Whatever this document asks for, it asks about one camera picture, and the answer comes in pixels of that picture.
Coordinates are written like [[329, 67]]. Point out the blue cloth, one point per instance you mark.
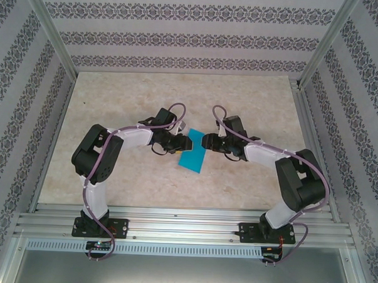
[[192, 160]]

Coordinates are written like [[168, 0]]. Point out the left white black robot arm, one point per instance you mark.
[[97, 156]]

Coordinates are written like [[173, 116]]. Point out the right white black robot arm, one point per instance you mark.
[[300, 184]]

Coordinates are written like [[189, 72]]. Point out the grey metal sheet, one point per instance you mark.
[[183, 273]]

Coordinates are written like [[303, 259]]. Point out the left small circuit board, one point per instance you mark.
[[99, 245]]

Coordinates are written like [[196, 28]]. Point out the small circuit board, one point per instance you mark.
[[99, 245], [270, 254]]

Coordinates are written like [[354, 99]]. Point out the right small circuit board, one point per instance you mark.
[[270, 254]]

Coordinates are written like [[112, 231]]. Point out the right aluminium side rail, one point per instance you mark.
[[304, 112]]

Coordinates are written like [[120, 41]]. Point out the aluminium side rail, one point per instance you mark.
[[304, 112], [61, 111]]

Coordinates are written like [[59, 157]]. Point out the aluminium front frame rail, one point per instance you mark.
[[185, 224]]

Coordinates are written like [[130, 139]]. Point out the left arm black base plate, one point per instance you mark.
[[122, 228]]

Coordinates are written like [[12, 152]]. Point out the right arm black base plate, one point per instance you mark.
[[246, 233]]

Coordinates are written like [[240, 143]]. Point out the left aluminium side rail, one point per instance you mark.
[[61, 111]]

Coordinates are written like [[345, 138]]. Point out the right aluminium corner post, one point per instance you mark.
[[329, 41]]

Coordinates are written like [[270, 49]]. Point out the aluminium corner post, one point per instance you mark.
[[51, 26], [329, 41]]

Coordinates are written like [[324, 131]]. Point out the left aluminium corner post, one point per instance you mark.
[[51, 26]]

